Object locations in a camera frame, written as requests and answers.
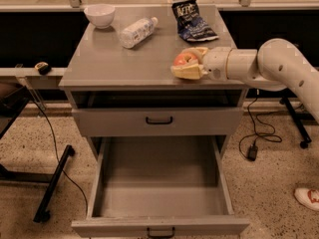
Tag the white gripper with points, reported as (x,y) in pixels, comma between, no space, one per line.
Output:
(215,64)

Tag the red apple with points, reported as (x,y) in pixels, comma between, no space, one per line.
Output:
(186,58)

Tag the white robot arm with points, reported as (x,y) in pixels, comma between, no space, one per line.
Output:
(275,66)

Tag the grey drawer cabinet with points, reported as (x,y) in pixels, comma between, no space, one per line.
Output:
(105,75)

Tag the closed grey top drawer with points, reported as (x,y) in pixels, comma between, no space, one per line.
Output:
(154,122)

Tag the open grey middle drawer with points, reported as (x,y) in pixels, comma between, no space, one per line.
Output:
(159,187)

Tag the blue chip bag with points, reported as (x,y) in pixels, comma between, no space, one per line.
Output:
(191,27)

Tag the clear plastic water bottle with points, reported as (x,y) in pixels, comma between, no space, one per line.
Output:
(137,32)

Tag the white bowl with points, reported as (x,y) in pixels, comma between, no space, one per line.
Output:
(100,15)

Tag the black wheeled stand leg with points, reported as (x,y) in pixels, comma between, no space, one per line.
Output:
(304,134)

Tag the black tape measure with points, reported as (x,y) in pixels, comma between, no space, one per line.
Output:
(43,68)

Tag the white sneaker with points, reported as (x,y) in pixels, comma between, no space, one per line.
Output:
(308,197)

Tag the black table leg stand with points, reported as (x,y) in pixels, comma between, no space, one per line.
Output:
(42,214)

